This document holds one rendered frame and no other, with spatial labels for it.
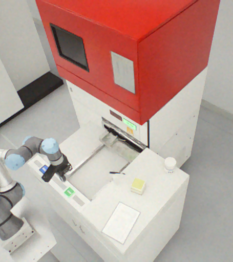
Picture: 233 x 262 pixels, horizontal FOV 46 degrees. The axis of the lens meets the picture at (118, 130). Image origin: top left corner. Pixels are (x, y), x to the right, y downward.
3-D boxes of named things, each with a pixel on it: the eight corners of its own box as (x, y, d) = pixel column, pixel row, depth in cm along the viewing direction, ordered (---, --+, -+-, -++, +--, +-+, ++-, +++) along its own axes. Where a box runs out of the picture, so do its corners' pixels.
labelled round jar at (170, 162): (168, 163, 179) (169, 154, 172) (177, 169, 176) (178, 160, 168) (161, 170, 176) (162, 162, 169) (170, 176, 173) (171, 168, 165)
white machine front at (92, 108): (76, 107, 241) (66, 71, 211) (149, 156, 201) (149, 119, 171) (73, 109, 240) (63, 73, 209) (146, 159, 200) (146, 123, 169)
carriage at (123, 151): (106, 134, 215) (105, 131, 212) (142, 158, 197) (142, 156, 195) (99, 140, 211) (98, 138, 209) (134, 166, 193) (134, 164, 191)
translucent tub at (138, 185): (135, 181, 172) (134, 176, 167) (146, 186, 170) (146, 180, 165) (130, 192, 168) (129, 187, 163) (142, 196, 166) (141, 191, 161)
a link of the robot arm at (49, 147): (44, 134, 139) (59, 138, 136) (50, 147, 147) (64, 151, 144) (36, 146, 134) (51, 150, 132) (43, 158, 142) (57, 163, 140)
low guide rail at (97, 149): (111, 137, 216) (110, 135, 214) (112, 138, 215) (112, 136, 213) (62, 180, 195) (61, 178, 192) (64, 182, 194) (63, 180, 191)
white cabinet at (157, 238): (102, 171, 293) (89, 120, 231) (178, 231, 246) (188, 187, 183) (56, 215, 266) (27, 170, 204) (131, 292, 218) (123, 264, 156)
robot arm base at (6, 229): (4, 243, 157) (-7, 231, 155) (-1, 237, 170) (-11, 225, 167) (26, 223, 164) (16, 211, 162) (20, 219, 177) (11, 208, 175)
